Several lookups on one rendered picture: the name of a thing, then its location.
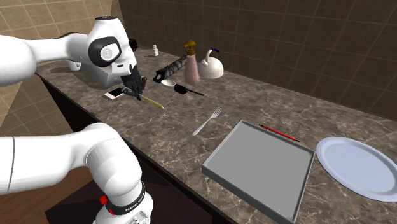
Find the small white bottle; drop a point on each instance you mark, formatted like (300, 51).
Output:
(155, 51)

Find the black brush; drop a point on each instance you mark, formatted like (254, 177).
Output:
(181, 89)

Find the white smartphone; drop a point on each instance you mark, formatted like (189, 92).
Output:
(114, 93)

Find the silver fork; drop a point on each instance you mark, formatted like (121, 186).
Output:
(206, 121)

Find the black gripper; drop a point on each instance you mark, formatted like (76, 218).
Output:
(131, 77)

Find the dark round object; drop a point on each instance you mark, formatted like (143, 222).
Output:
(134, 44)

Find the dark robot stand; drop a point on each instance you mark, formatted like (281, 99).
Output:
(173, 204)

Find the black patterned roll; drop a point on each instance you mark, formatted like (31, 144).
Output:
(172, 68)

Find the white plate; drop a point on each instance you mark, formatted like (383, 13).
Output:
(359, 167)

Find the white appliance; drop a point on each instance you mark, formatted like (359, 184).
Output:
(105, 79)

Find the white kettle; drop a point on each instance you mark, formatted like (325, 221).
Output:
(212, 69)

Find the red pen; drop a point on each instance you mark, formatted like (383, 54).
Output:
(279, 133)

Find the pink soap dispenser bottle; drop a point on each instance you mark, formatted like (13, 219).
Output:
(191, 69)

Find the grey square tray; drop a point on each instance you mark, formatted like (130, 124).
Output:
(260, 164)

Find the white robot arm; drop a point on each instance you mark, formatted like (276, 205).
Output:
(62, 161)

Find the small white dish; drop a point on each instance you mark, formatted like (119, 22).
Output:
(168, 82)

